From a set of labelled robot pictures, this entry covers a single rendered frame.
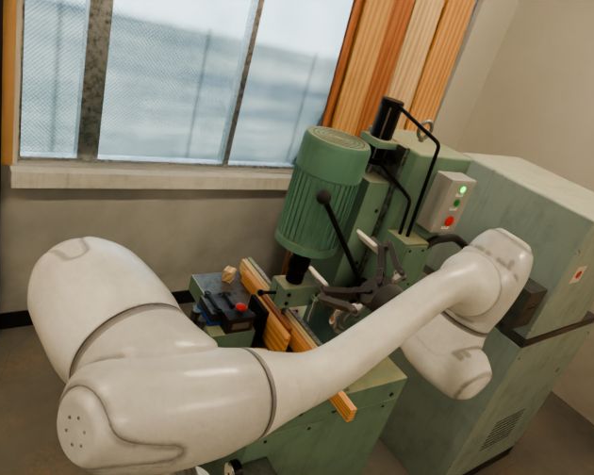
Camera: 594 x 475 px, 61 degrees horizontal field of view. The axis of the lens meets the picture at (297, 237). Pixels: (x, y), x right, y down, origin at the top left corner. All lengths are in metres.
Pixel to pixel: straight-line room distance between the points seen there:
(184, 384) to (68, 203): 2.10
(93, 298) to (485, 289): 0.55
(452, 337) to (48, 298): 0.61
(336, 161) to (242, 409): 0.81
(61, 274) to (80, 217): 1.98
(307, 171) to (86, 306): 0.80
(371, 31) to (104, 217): 1.63
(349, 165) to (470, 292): 0.54
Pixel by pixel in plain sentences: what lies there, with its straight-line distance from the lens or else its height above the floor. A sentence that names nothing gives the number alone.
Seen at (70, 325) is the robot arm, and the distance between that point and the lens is 0.54.
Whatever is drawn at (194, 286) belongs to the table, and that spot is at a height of 0.88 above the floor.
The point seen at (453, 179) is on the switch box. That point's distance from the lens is 1.37.
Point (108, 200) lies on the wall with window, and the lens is 2.55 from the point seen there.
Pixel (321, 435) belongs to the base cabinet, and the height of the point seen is 0.63.
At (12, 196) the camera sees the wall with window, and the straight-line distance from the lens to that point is 2.46.
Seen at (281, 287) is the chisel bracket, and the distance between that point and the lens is 1.41.
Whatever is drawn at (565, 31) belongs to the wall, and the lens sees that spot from 3.68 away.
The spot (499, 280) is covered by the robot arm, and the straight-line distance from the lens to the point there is 0.82.
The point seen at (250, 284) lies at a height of 0.93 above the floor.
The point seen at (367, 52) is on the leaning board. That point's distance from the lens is 2.81.
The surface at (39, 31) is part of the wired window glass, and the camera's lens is 2.33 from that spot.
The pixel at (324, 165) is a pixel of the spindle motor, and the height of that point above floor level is 1.45.
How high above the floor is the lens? 1.80
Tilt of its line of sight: 25 degrees down
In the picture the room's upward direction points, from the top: 17 degrees clockwise
